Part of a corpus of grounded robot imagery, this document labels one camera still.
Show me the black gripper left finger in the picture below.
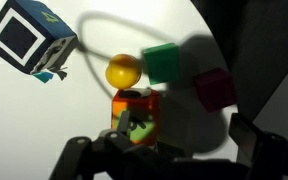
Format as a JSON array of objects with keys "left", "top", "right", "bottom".
[{"left": 117, "top": 109, "right": 132, "bottom": 138}]

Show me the pink block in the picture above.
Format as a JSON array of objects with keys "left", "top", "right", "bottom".
[{"left": 192, "top": 67, "right": 238, "bottom": 114}]

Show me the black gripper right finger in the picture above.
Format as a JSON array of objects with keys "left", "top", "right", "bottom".
[{"left": 228, "top": 112, "right": 269, "bottom": 166}]

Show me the blue cube with square print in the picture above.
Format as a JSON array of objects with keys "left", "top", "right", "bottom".
[{"left": 0, "top": 0, "right": 79, "bottom": 85}]

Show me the yellow ball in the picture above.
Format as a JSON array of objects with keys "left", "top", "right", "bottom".
[{"left": 104, "top": 53, "right": 143, "bottom": 91}]

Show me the yellow orange number cube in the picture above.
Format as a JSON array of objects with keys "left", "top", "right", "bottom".
[{"left": 110, "top": 87, "right": 161, "bottom": 148}]

